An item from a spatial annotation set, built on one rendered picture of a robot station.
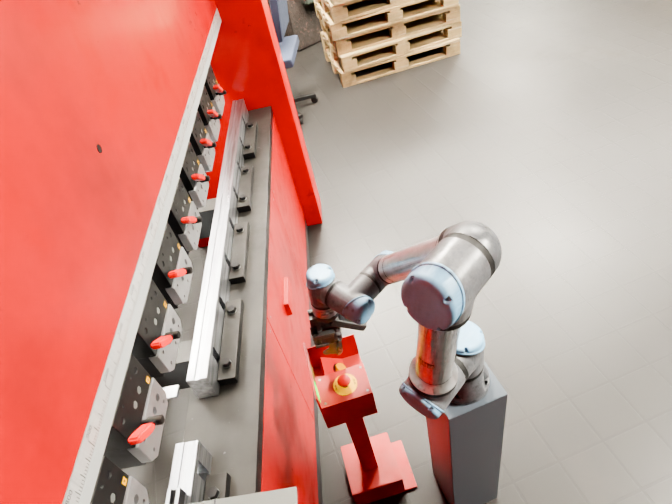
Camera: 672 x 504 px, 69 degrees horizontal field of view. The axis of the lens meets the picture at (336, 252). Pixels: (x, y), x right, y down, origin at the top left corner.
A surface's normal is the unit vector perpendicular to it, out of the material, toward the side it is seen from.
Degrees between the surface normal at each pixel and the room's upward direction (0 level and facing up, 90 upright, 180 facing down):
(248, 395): 0
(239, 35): 90
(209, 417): 0
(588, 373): 0
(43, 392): 90
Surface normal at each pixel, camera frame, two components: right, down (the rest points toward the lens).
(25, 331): 0.98, -0.19
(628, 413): -0.18, -0.71
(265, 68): 0.07, 0.68
